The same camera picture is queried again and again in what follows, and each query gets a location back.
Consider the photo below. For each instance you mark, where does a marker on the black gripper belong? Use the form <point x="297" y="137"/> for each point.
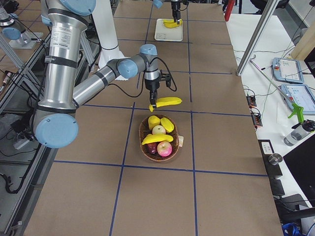
<point x="175" y="6"/>
<point x="151" y="85"/>

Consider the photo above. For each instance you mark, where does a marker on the yellow banana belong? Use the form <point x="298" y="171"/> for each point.
<point x="157" y="138"/>
<point x="166" y="23"/>
<point x="176" y="24"/>
<point x="165" y="101"/>

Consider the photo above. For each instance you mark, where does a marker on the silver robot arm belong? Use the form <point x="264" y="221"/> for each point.
<point x="159" y="3"/>
<point x="54" y="122"/>

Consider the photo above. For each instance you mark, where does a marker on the brown wicker basket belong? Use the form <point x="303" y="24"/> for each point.
<point x="144" y="131"/>

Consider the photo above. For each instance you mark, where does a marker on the paper basket tag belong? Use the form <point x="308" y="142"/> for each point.
<point x="181" y="141"/>

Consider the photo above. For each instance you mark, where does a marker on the grey bear serving tray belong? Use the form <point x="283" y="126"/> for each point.
<point x="163" y="33"/>

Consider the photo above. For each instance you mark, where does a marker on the yellow lemon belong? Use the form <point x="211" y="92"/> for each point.
<point x="153" y="121"/>

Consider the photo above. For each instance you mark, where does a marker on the yellow mango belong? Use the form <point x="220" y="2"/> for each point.
<point x="167" y="124"/>

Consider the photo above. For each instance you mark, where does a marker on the dark red fruit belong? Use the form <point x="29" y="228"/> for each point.
<point x="152" y="148"/>

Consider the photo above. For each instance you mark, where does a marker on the red cylinder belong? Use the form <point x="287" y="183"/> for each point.
<point x="228" y="10"/>

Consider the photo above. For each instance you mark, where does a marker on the red pink apple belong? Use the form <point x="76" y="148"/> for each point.
<point x="164" y="149"/>

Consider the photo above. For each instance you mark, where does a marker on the far teach pendant tablet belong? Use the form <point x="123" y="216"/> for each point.
<point x="287" y="70"/>

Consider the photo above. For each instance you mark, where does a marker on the teach pendant tablet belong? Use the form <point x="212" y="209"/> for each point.
<point x="287" y="70"/>
<point x="302" y="96"/>

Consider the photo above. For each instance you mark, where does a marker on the steel cup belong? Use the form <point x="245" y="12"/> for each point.
<point x="275" y="159"/>

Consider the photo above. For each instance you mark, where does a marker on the black label box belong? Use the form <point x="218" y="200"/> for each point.
<point x="266" y="149"/>

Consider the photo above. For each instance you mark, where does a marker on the near teach pendant tablet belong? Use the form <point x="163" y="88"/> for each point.
<point x="302" y="96"/>

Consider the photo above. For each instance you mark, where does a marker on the clear water bottle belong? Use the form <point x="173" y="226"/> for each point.
<point x="300" y="131"/>

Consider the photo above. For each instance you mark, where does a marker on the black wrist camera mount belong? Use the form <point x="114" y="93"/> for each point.
<point x="169" y="80"/>

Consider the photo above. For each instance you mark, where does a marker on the aluminium frame post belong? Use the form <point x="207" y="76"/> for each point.
<point x="261" y="25"/>

